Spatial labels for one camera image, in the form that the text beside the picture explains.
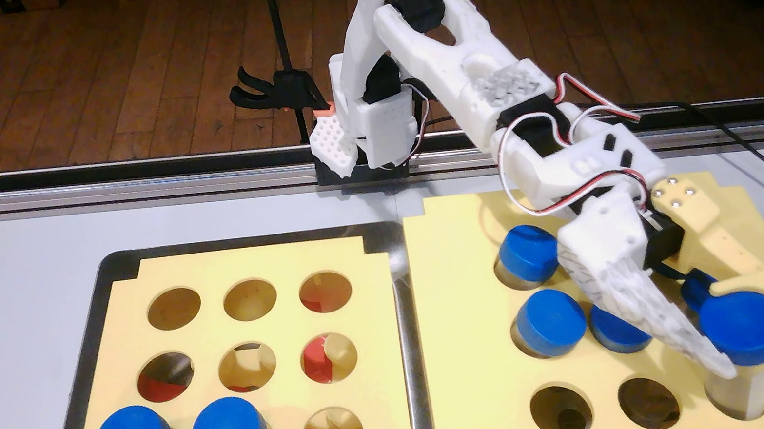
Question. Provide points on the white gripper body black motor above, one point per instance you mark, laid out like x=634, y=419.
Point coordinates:
x=600, y=230

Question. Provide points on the white lattice gripper finger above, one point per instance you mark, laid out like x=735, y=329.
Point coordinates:
x=641, y=306

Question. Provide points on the yellow foam tube rack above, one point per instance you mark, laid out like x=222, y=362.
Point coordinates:
x=473, y=350
x=376, y=392

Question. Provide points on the aluminium table edge rail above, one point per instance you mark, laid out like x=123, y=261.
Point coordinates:
x=54, y=192

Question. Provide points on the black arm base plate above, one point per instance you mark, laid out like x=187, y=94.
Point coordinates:
x=363, y=181

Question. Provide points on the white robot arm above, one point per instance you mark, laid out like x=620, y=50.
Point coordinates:
x=451, y=65

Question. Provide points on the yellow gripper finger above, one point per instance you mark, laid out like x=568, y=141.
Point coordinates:
x=697, y=202

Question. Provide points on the steel tray with black rim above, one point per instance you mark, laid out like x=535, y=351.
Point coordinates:
x=85, y=342

